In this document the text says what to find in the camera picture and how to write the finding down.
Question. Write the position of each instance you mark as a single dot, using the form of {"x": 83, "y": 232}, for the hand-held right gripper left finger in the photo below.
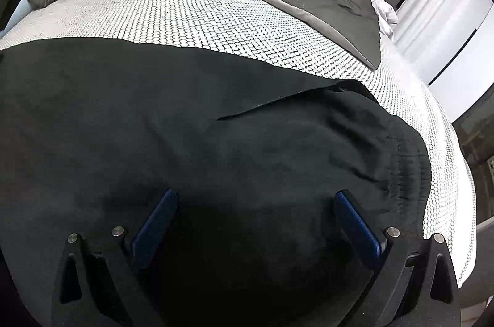
{"x": 154, "y": 228}

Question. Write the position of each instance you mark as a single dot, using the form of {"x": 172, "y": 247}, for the light blue pillow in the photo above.
{"x": 17, "y": 16}

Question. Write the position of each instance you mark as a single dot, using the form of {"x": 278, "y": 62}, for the white wardrobe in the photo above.
{"x": 463, "y": 80}

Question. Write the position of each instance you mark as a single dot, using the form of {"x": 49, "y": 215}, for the bed with honeycomb sheet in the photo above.
{"x": 231, "y": 22}

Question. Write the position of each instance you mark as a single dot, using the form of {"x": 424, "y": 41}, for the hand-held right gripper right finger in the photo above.
{"x": 357, "y": 228}

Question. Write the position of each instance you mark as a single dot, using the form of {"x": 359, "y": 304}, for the black pants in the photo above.
{"x": 193, "y": 138}

